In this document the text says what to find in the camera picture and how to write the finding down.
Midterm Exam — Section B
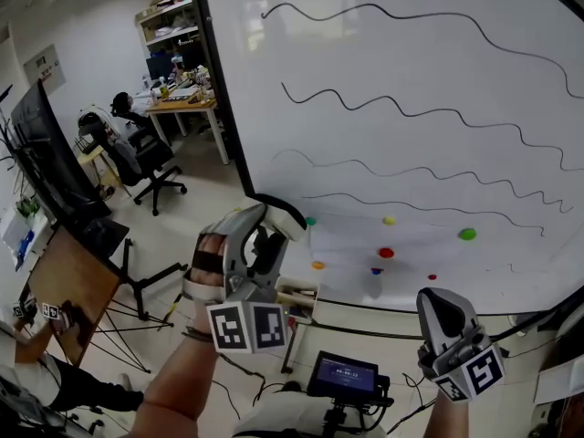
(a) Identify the white storage shelf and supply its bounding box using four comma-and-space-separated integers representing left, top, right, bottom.
135, 0, 202, 57

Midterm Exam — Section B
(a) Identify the person's left forearm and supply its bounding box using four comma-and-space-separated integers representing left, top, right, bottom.
131, 301, 220, 438

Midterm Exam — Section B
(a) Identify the black office chair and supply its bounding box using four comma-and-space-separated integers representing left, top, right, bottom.
111, 111, 188, 217

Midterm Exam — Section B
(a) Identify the person's white shirt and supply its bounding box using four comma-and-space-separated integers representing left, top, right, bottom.
232, 390, 389, 438

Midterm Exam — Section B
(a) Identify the white flat box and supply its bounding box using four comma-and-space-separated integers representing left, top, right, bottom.
533, 358, 584, 405

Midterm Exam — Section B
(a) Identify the white storage box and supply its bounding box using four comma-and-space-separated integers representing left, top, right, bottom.
0, 207, 49, 273

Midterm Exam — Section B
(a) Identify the black wrist band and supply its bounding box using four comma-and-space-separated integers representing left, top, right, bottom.
181, 325, 215, 344

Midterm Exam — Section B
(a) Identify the black chest-mounted display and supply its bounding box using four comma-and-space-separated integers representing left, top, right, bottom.
306, 350, 394, 438

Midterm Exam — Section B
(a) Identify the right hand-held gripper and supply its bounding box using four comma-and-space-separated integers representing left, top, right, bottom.
416, 287, 507, 403

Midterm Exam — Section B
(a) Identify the white wall notice sign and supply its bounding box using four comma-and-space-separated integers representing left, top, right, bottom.
23, 43, 68, 96

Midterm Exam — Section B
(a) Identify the wooden side table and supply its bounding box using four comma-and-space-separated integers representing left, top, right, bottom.
26, 224, 175, 374

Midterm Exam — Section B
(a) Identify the pile of desk clutter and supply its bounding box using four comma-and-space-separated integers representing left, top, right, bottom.
141, 52, 215, 105

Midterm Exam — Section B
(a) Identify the white holder box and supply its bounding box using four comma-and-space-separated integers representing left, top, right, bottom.
275, 275, 320, 326

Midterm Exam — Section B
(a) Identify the person's left hand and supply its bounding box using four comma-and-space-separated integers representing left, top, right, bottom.
191, 235, 228, 287

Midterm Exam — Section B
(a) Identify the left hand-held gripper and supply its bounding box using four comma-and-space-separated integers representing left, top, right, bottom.
181, 203, 290, 355

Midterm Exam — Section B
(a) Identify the green potted plant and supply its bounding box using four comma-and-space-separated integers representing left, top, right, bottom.
16, 196, 42, 218

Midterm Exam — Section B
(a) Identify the person's right forearm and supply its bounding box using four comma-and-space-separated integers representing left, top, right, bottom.
422, 388, 471, 438

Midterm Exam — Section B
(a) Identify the yellow black hazard tape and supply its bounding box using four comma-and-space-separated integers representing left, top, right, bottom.
157, 289, 183, 332

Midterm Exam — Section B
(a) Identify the large white whiteboard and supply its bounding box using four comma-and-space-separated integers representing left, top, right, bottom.
185, 0, 584, 317

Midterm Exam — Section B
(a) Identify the light wooden desk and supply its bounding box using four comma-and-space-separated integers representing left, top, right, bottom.
145, 98, 231, 166

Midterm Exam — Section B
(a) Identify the large black monitor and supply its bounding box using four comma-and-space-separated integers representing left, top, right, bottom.
9, 78, 113, 227

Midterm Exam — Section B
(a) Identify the black monitor stand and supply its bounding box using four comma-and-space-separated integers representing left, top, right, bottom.
81, 216, 189, 322

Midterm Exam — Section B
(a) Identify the white whiteboard eraser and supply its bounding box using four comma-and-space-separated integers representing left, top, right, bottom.
253, 193, 308, 243

